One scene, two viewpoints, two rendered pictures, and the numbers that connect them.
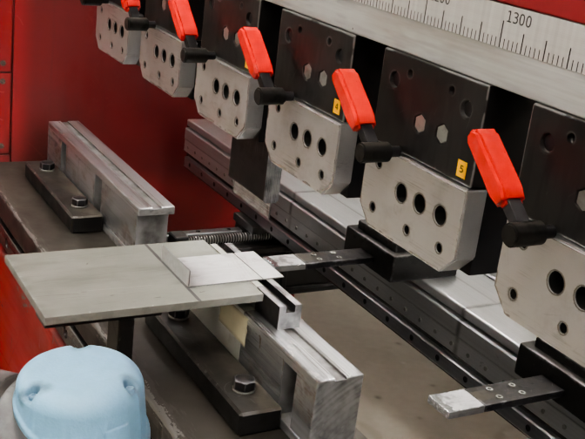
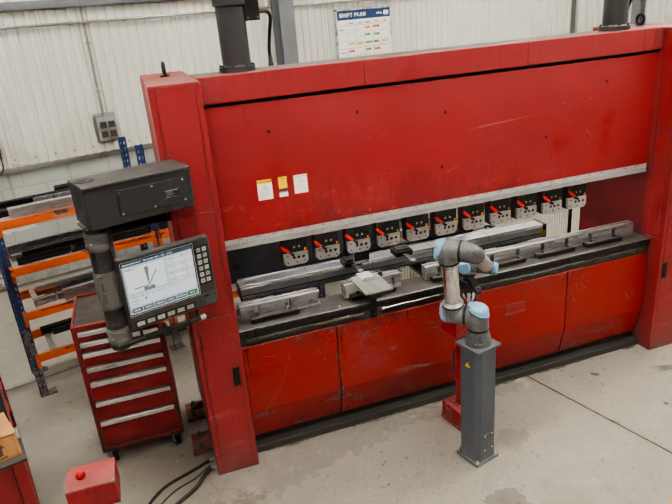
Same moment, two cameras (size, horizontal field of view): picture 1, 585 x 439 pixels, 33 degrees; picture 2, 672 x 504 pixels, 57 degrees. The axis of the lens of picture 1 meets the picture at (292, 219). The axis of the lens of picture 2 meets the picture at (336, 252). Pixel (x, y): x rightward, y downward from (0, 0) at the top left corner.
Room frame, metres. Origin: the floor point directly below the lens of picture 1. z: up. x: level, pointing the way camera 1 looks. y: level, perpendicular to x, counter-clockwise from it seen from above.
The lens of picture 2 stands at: (0.51, 3.56, 2.57)
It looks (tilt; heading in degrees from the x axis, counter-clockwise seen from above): 21 degrees down; 283
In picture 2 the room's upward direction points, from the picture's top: 5 degrees counter-clockwise
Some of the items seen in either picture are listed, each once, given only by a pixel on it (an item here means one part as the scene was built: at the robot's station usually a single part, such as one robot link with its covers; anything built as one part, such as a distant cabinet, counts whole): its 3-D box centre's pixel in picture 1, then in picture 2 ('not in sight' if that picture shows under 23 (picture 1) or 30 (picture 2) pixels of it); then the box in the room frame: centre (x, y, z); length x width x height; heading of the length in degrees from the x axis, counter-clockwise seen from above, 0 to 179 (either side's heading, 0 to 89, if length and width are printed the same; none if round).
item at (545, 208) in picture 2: not in sight; (548, 199); (0.00, -0.64, 1.26); 0.15 x 0.09 x 0.17; 31
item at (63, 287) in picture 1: (132, 278); (371, 284); (1.11, 0.18, 1.00); 0.26 x 0.18 x 0.01; 121
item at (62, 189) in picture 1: (62, 194); (274, 314); (1.67, 0.41, 0.89); 0.30 x 0.05 x 0.03; 31
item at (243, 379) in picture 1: (244, 383); not in sight; (1.03, 0.03, 0.91); 0.03 x 0.03 x 0.02
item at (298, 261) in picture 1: (355, 250); (354, 264); (1.26, -0.09, 1.01); 0.26 x 0.12 x 0.05; 121
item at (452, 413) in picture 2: not in sight; (464, 412); (0.55, 0.14, 0.06); 0.25 x 0.20 x 0.12; 129
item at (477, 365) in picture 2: not in sight; (477, 400); (0.47, 0.46, 0.39); 0.18 x 0.18 x 0.77; 45
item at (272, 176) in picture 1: (254, 168); (361, 256); (1.18, 0.05, 1.13); 0.10 x 0.02 x 0.10; 31
